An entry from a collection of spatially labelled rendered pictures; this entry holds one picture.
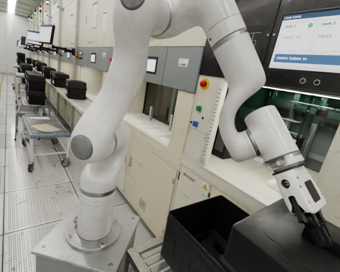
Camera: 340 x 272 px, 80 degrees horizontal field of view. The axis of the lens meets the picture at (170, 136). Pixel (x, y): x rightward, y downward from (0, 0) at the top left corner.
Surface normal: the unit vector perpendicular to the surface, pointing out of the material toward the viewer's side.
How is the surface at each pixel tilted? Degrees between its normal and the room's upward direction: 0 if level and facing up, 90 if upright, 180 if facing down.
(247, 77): 91
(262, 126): 78
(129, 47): 122
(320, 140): 90
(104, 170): 30
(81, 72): 90
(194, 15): 133
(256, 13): 90
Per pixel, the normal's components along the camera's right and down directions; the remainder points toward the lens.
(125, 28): -0.44, 0.73
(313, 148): -0.79, 0.03
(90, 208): -0.04, 0.27
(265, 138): -0.48, -0.11
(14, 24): 0.59, 0.32
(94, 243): 0.18, -0.95
